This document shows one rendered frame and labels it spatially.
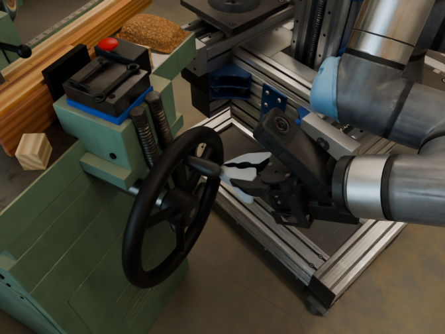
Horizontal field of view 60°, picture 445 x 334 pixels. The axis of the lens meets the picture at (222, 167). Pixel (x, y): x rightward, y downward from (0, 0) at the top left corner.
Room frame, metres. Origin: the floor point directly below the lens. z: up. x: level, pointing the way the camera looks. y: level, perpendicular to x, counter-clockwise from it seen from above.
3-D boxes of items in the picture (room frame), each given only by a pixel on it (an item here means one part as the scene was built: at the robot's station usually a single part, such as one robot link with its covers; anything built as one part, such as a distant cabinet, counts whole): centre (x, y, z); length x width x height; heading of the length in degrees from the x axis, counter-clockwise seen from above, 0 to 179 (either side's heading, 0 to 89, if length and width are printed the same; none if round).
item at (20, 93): (0.51, 0.30, 0.94); 0.18 x 0.02 x 0.07; 152
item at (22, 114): (0.52, 0.28, 0.93); 0.24 x 0.01 x 0.06; 152
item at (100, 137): (0.50, 0.17, 0.91); 0.15 x 0.14 x 0.09; 152
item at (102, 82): (0.50, 0.17, 0.99); 0.13 x 0.11 x 0.06; 152
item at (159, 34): (0.76, 0.15, 0.92); 0.14 x 0.09 x 0.04; 62
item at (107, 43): (0.54, 0.18, 1.02); 0.03 x 0.03 x 0.01
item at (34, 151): (0.40, 0.29, 0.92); 0.04 x 0.03 x 0.04; 2
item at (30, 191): (0.54, 0.25, 0.87); 0.61 x 0.30 x 0.06; 152
